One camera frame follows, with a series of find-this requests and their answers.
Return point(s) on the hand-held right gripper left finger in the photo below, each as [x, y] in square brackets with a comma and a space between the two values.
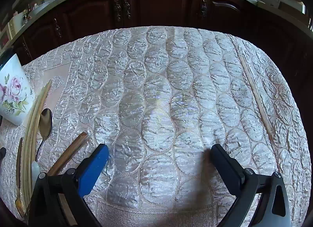
[94, 168]

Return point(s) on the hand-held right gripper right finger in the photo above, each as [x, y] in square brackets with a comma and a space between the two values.
[227, 168]

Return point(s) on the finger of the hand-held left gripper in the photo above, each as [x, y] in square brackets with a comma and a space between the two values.
[2, 155]

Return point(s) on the white floral cup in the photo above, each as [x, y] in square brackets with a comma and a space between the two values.
[14, 100]

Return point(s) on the metal fork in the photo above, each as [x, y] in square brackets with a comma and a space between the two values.
[18, 168]

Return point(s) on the pale bamboo chopstick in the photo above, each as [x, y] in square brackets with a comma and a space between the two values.
[29, 153]
[24, 158]

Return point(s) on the white plastic utensil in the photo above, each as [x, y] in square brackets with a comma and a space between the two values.
[35, 170]

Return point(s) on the metal spoon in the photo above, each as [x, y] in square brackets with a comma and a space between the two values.
[45, 122]

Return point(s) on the quilted silver tablecloth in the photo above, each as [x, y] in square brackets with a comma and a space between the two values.
[159, 82]

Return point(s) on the dark wooden cabinet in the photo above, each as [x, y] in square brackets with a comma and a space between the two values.
[159, 4]

